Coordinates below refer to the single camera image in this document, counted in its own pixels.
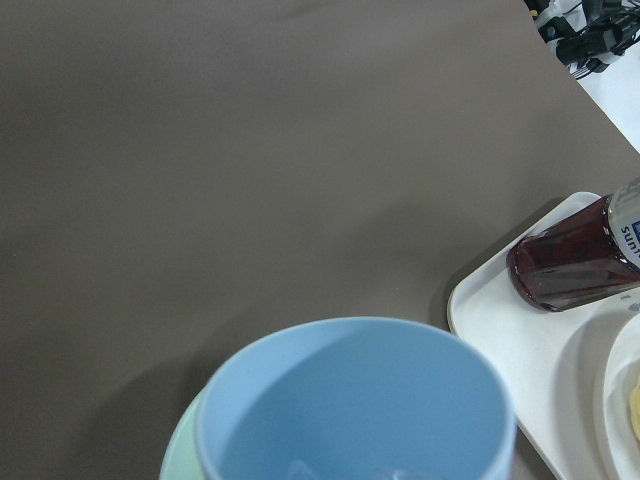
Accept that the light blue cup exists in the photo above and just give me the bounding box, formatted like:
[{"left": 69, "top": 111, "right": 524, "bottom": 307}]
[{"left": 196, "top": 317, "right": 516, "bottom": 479}]

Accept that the pale green bowl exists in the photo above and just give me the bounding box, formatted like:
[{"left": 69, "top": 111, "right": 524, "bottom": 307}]
[{"left": 158, "top": 392, "right": 207, "bottom": 480}]

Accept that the cream serving tray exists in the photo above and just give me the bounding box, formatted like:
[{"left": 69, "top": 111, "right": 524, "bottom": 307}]
[{"left": 446, "top": 191, "right": 640, "bottom": 480}]

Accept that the dark drink bottle on tray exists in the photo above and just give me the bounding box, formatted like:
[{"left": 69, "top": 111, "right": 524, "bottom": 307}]
[{"left": 506, "top": 179, "right": 639, "bottom": 312}]

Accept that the white round plate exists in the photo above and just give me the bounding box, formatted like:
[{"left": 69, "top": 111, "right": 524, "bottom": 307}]
[{"left": 600, "top": 315, "right": 639, "bottom": 479}]

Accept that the glazed twisted donut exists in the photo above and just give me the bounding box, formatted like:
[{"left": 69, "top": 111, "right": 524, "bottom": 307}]
[{"left": 628, "top": 379, "right": 640, "bottom": 441}]

